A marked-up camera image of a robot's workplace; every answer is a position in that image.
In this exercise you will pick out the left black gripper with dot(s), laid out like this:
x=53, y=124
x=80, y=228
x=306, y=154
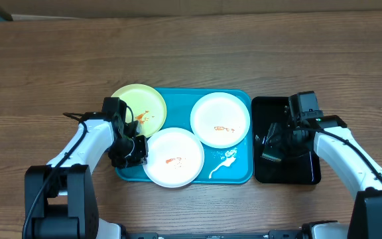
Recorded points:
x=138, y=159

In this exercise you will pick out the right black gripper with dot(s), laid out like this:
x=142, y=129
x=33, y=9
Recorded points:
x=300, y=153

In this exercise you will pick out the green yellow sponge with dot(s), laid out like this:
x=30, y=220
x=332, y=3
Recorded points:
x=273, y=143

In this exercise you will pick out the yellow-green plate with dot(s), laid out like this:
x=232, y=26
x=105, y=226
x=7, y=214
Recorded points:
x=147, y=104

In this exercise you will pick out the white plate front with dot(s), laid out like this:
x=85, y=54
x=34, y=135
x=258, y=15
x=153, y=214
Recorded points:
x=175, y=157

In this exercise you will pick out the white plate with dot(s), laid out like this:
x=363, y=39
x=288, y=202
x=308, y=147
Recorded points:
x=175, y=157
x=220, y=120

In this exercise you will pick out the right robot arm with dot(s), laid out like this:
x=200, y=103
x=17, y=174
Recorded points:
x=329, y=138

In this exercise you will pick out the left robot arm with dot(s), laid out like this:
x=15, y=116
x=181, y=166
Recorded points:
x=60, y=200

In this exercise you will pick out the black rectangular tray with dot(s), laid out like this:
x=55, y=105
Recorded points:
x=303, y=170

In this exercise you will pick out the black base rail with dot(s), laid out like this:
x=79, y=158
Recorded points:
x=272, y=234

